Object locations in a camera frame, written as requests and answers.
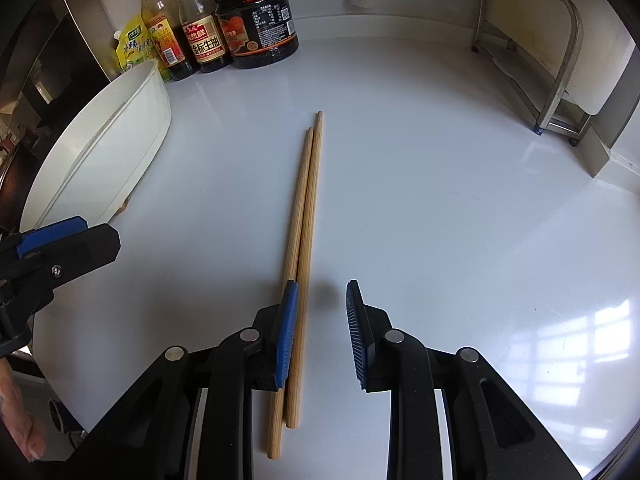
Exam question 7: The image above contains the yellow seasoning pouch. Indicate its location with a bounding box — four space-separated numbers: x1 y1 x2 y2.
113 14 157 73

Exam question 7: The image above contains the wooden chopstick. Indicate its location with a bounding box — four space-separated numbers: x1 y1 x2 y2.
267 127 314 460
285 110 324 429

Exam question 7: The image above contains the yellow-cap vinegar bottle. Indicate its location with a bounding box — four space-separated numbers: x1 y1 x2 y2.
140 0 198 80

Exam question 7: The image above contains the round white tray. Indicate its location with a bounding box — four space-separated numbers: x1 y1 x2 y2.
20 61 171 232

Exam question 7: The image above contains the yellow-cap soy sauce bottle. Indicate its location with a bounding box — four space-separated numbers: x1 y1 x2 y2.
177 0 232 73

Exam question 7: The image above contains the large dark soy sauce jug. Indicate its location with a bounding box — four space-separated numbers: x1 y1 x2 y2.
215 0 298 70

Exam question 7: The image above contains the red pot with lid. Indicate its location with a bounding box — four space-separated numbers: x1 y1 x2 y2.
0 140 40 233

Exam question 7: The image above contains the steel cutting board rack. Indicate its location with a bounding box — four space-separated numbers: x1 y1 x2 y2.
471 0 592 148

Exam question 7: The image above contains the white cutting board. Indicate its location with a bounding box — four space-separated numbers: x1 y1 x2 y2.
487 0 636 115

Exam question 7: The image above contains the person's left hand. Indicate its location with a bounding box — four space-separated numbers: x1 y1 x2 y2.
0 359 47 462

